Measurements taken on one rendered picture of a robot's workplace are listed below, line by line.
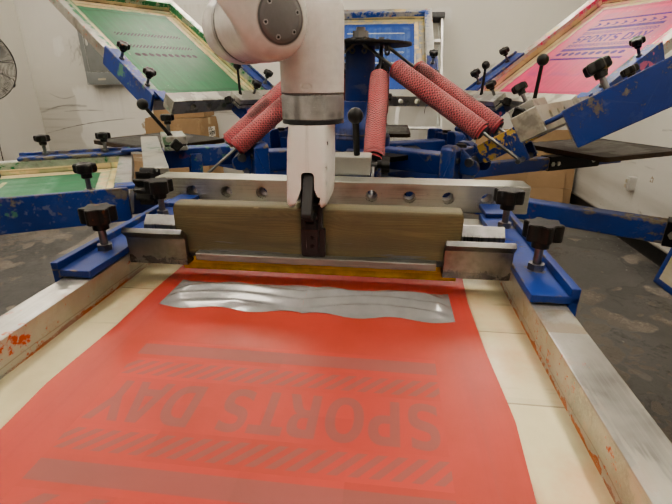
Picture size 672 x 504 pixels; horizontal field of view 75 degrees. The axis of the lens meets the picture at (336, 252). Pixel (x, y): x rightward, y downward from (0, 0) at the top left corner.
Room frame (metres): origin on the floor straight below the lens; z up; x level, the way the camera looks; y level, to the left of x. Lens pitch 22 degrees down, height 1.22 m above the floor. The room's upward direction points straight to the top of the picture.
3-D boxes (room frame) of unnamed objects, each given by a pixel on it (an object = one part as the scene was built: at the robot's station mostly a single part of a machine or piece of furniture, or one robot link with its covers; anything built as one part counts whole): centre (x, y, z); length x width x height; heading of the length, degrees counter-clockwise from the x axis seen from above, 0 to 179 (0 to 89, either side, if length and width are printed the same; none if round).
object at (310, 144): (0.55, 0.03, 1.12); 0.10 x 0.07 x 0.11; 173
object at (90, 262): (0.62, 0.30, 0.97); 0.30 x 0.05 x 0.07; 173
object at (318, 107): (0.56, 0.03, 1.18); 0.09 x 0.07 x 0.03; 173
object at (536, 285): (0.56, -0.25, 0.97); 0.30 x 0.05 x 0.07; 173
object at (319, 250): (0.52, 0.03, 1.03); 0.03 x 0.03 x 0.07; 83
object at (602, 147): (1.67, -0.69, 0.91); 1.34 x 0.40 x 0.08; 113
